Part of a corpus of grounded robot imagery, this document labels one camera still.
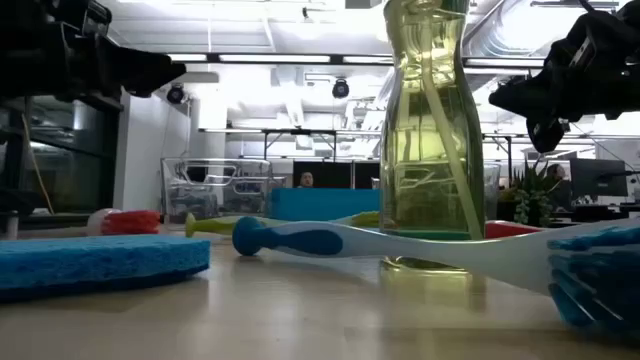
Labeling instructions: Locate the blue dish brush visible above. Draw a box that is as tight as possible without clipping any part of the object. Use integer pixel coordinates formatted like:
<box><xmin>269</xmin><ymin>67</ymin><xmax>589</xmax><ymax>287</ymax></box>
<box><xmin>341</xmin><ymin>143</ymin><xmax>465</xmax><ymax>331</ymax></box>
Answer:
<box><xmin>232</xmin><ymin>214</ymin><xmax>640</xmax><ymax>344</ymax></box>

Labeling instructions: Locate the teal plastic bin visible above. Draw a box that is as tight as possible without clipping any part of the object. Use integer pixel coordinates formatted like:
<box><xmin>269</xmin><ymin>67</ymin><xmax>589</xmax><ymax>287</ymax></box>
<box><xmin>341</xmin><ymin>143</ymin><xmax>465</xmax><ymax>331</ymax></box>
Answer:
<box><xmin>268</xmin><ymin>187</ymin><xmax>382</xmax><ymax>225</ymax></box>

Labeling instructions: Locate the black metal gantry frame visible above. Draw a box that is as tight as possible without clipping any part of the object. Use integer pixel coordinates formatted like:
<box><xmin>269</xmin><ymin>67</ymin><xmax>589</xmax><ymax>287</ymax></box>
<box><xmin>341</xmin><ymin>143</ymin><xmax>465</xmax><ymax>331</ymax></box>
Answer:
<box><xmin>262</xmin><ymin>128</ymin><xmax>339</xmax><ymax>162</ymax></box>

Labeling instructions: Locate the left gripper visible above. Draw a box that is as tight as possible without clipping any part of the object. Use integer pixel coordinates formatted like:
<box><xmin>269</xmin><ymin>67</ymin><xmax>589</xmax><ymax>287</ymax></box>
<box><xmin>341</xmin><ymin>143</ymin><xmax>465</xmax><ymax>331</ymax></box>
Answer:
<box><xmin>54</xmin><ymin>0</ymin><xmax>187</xmax><ymax>101</ymax></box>

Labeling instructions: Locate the blue sponge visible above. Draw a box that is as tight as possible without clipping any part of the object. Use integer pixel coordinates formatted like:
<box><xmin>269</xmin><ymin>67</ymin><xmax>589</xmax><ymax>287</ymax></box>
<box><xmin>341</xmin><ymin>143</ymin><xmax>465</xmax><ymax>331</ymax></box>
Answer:
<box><xmin>0</xmin><ymin>234</ymin><xmax>212</xmax><ymax>303</ymax></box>

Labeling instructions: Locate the green dish soap bottle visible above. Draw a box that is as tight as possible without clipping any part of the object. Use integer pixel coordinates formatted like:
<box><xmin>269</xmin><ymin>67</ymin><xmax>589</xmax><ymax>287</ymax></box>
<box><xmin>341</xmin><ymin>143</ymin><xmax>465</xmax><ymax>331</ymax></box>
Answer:
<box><xmin>379</xmin><ymin>0</ymin><xmax>487</xmax><ymax>274</ymax></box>

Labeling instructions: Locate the potted succulent plant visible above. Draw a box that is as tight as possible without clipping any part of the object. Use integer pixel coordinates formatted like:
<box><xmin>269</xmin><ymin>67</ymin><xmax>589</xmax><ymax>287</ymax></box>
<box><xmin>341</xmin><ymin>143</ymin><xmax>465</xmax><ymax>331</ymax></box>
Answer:
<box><xmin>499</xmin><ymin>158</ymin><xmax>569</xmax><ymax>227</ymax></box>

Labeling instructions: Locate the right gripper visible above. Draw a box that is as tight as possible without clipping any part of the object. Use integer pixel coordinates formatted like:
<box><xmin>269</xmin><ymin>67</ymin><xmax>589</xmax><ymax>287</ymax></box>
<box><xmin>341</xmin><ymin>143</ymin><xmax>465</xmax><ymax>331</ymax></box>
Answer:
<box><xmin>488</xmin><ymin>2</ymin><xmax>621</xmax><ymax>154</ymax></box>

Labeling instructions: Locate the clear plastic bin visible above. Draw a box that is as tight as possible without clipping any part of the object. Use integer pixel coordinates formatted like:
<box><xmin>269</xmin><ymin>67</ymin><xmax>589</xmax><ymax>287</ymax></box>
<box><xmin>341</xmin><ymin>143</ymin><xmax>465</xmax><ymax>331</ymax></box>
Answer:
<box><xmin>370</xmin><ymin>162</ymin><xmax>502</xmax><ymax>224</ymax></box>
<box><xmin>159</xmin><ymin>156</ymin><xmax>287</xmax><ymax>227</ymax></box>

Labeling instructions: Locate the small grey post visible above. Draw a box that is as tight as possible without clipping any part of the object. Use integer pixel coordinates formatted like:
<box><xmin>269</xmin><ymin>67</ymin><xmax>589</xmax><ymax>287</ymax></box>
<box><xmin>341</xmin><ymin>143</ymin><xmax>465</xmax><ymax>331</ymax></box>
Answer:
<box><xmin>3</xmin><ymin>209</ymin><xmax>20</xmax><ymax>240</ymax></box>

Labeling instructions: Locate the yellow hanging cable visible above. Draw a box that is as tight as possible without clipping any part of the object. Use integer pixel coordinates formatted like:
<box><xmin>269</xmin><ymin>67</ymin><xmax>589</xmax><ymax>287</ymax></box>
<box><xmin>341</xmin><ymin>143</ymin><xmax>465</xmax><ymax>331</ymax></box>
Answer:
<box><xmin>20</xmin><ymin>112</ymin><xmax>56</xmax><ymax>216</ymax></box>

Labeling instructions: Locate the black office partition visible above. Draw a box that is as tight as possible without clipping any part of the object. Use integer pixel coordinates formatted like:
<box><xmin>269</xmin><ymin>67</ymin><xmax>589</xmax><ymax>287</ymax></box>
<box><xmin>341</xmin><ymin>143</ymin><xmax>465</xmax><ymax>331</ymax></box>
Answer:
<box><xmin>292</xmin><ymin>160</ymin><xmax>381</xmax><ymax>190</ymax></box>

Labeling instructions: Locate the black computer monitor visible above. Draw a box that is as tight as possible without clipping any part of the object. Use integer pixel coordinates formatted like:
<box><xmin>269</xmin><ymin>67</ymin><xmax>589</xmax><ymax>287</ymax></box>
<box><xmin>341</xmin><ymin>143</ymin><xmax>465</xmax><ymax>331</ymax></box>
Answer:
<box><xmin>569</xmin><ymin>157</ymin><xmax>629</xmax><ymax>198</ymax></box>

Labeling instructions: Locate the green dish brush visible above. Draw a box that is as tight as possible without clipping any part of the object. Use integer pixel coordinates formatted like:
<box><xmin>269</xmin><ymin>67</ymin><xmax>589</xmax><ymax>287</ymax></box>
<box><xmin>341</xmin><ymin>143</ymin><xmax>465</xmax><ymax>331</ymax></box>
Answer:
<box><xmin>184</xmin><ymin>210</ymin><xmax>382</xmax><ymax>239</ymax></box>

